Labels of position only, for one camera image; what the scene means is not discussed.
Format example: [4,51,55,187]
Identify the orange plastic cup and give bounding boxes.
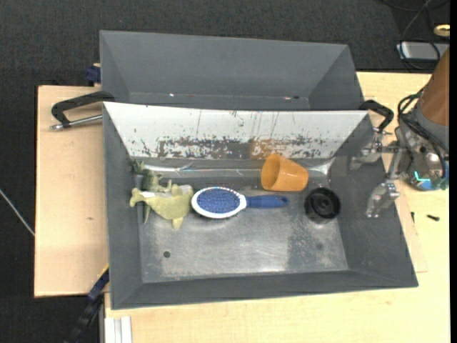
[260,153,310,193]

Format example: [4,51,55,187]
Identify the blue and white hairbrush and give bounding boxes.
[190,186,290,219]

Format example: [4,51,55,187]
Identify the black round cap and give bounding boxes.
[303,187,342,225]

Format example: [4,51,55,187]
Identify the yellow-green toy shark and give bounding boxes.
[129,183,195,230]

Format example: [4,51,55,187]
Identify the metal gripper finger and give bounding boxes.
[364,181,401,219]
[348,129,386,172]

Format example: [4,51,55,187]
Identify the green toy dinosaur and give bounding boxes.
[128,159,173,225]

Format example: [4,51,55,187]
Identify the grey metal bin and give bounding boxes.
[99,29,420,311]

